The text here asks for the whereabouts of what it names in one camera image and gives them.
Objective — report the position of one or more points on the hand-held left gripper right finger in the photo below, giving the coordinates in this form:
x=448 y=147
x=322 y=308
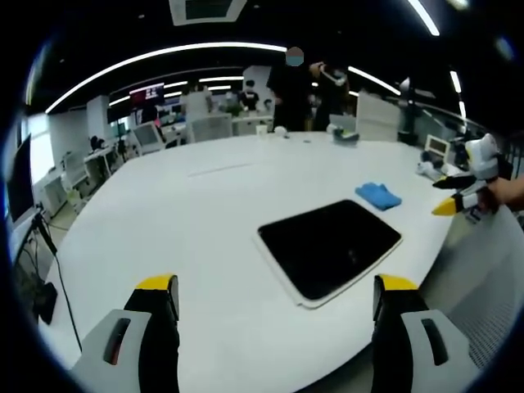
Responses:
x=413 y=348

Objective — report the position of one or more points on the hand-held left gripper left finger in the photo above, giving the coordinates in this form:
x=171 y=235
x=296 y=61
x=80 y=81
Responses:
x=135 y=348

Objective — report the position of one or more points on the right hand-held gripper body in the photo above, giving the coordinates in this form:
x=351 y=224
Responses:
x=487 y=159

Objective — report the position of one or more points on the blue cleaning cloth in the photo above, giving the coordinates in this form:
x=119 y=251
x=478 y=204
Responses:
x=377 y=195

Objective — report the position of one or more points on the black tablet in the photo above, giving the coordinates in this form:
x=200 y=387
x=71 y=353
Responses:
x=329 y=249

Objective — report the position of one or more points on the white crumpled cloth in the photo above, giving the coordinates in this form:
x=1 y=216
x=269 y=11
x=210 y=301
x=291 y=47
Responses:
x=430 y=168

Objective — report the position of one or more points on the person's right hand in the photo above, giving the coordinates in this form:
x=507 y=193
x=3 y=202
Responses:
x=501 y=196

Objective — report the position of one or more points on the small white framed screen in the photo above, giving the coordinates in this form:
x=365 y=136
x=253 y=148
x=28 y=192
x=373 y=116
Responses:
x=437 y=145

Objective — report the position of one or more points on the black power adapter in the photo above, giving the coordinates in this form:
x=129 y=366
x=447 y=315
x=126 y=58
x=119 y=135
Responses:
x=43 y=301

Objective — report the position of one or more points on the white round object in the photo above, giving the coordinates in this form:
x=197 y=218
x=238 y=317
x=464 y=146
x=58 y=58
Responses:
x=281 y=131

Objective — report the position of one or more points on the black monitor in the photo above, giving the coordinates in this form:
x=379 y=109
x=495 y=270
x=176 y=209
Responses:
x=17 y=180

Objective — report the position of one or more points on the white desktop monitor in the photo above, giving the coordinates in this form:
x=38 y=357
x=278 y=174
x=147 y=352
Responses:
x=146 y=135

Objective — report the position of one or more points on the white mesh office chair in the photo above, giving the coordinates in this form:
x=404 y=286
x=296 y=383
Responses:
x=210 y=127

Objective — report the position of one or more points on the ceiling air vent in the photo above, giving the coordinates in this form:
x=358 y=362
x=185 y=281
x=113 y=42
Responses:
x=206 y=10

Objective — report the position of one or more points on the red wall screen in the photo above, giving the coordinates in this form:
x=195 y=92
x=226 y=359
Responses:
x=147 y=93

